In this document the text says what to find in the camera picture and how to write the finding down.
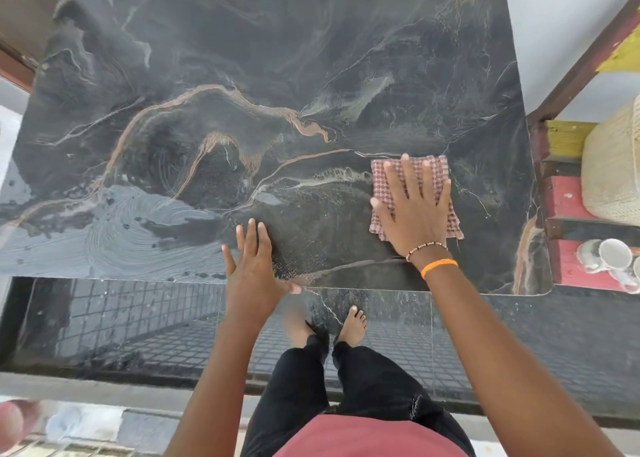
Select pink round object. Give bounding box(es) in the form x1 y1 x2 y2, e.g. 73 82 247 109
0 399 43 453

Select person's right hand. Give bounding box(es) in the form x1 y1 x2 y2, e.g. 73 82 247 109
370 154 453 261

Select red and yellow wooden shelf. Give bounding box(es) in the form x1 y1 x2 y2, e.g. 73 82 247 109
527 119 640 293

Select pink shirt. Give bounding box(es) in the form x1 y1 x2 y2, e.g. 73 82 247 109
272 414 471 457

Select person's foot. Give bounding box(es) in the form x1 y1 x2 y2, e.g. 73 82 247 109
333 305 369 348
284 303 321 348

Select person's left forearm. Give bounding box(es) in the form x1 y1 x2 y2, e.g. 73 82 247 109
176 314 281 457

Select orange wristband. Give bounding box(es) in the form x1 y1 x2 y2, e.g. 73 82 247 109
420 259 459 280

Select person's left hand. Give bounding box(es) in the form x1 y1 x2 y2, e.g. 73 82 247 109
222 219 302 322

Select cream woven basket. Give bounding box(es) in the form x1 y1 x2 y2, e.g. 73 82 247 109
580 93 640 227

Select brown and yellow wooden beam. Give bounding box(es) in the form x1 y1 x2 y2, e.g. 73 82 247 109
526 0 640 125

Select white crumpled cloth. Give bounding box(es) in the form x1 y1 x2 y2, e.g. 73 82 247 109
46 404 123 443

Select brown wooden door frame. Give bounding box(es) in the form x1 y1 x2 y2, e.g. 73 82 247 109
0 0 68 94

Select beaded bracelet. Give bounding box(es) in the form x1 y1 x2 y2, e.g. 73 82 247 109
404 241 450 263

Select person's right foot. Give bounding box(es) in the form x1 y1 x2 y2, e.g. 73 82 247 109
333 305 369 348

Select white cup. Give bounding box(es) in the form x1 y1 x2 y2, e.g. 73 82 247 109
609 256 640 294
576 239 604 274
598 238 634 273

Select person's left foot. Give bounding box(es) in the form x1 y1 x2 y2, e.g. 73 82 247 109
284 303 321 348

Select red checkered cleaning cloth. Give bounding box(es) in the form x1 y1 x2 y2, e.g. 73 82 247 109
369 155 464 242

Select person's right forearm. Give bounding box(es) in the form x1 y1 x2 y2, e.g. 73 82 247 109
407 252 626 457

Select black trousers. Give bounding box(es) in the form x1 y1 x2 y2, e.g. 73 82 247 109
240 334 477 457

